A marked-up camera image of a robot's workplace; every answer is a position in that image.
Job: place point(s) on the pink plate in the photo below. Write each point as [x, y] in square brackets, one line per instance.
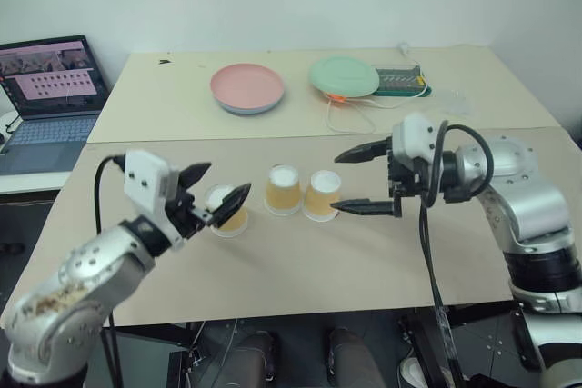
[247, 83]

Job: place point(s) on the white shoe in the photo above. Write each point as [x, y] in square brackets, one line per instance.
[411, 370]

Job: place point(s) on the grey laptop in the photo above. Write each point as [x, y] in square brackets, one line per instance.
[45, 97]

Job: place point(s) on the dark rounded left shape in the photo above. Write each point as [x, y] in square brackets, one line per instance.
[254, 361]

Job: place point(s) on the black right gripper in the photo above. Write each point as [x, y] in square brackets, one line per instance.
[404, 179]

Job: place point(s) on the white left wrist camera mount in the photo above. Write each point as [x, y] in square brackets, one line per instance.
[147, 183]

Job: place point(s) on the green plate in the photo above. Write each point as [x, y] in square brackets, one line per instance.
[344, 75]

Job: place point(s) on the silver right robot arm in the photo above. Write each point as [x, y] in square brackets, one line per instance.
[523, 188]

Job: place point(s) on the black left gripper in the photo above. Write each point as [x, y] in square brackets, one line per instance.
[186, 213]

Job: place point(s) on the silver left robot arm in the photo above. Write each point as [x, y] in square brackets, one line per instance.
[86, 279]

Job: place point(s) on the orange plate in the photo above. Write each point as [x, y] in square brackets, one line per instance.
[340, 98]

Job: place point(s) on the blue plate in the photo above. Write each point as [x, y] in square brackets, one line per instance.
[247, 109]

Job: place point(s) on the dark rounded right shape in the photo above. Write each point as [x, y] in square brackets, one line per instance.
[352, 361]

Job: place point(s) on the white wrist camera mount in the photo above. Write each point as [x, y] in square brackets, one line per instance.
[147, 183]
[416, 140]

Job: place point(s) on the yellow paper cup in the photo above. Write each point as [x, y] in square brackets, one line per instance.
[283, 190]
[227, 217]
[322, 197]

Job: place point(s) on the green tool case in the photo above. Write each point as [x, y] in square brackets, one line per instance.
[402, 80]

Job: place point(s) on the dark rounded shape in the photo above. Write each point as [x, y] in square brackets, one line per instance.
[254, 361]
[352, 361]

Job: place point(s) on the black table frame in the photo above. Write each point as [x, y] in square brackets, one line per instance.
[182, 347]

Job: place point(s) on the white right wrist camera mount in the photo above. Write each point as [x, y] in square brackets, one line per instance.
[416, 140]

